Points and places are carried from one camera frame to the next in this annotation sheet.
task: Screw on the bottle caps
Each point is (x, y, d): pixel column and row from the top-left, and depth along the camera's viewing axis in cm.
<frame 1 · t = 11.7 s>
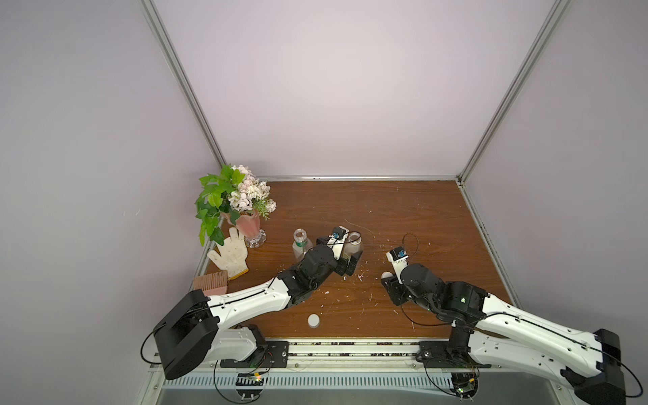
left hand: (351, 245, 78), fingers open
right hand: (386, 275, 74), fingers open
labelled clear plastic bottle: (302, 244, 82), point 16 cm above the table
white bottle cap left: (313, 321, 81), on the table
artificial flower bouquet: (234, 191, 78), point 31 cm above the table
pink glass vase: (249, 227, 88), point 15 cm above the table
white knitted work glove: (233, 256, 96), on the table

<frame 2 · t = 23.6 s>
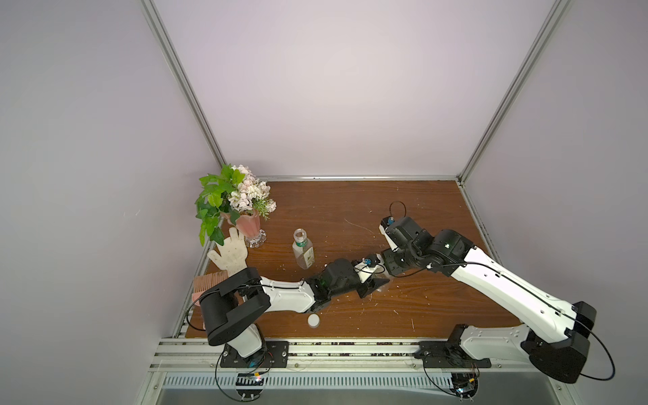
left hand: (385, 273, 77), fingers open
right hand: (386, 253, 72), fingers open
the named things where they were.

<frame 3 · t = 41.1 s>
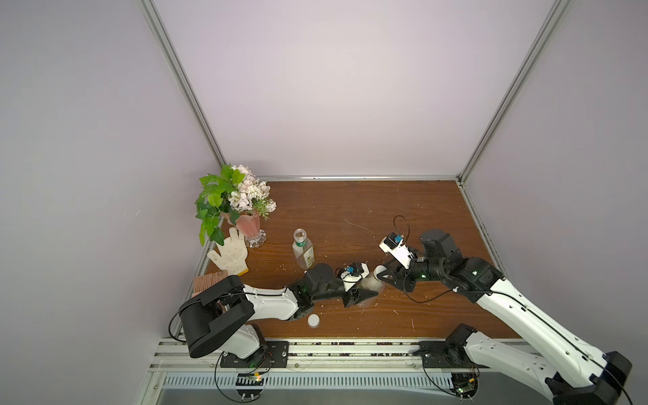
left hand: (373, 285, 74), fingers open
right hand: (382, 265, 70), fingers open
the named things where they were.

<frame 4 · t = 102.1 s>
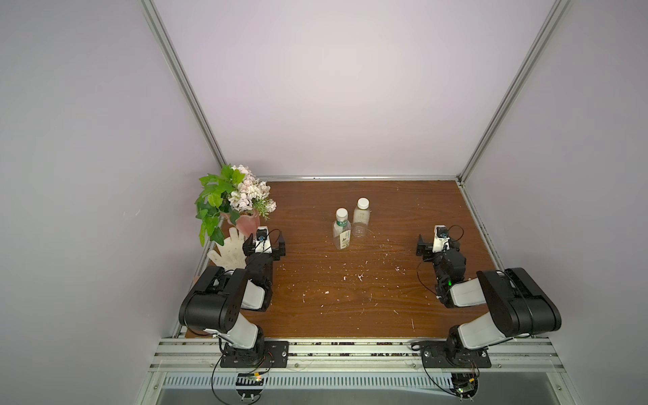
left hand: (267, 232, 89), fingers open
right hand: (438, 232, 89), fingers open
labelled clear plastic bottle: (342, 229, 87), point 15 cm above the table
white bottle cap left: (342, 214, 85), point 20 cm above the table
clear plastic bottle: (361, 218, 99), point 8 cm above the table
white bottle cap right: (363, 203, 88), point 20 cm above the table
the other named things where they were.

